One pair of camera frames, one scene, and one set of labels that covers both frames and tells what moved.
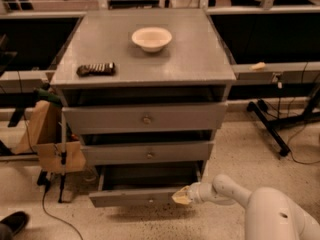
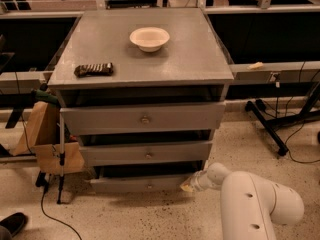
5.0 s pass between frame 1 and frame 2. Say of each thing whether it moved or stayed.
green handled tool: stayed
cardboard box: stayed
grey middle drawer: stayed
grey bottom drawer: moved
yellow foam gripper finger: moved
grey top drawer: stayed
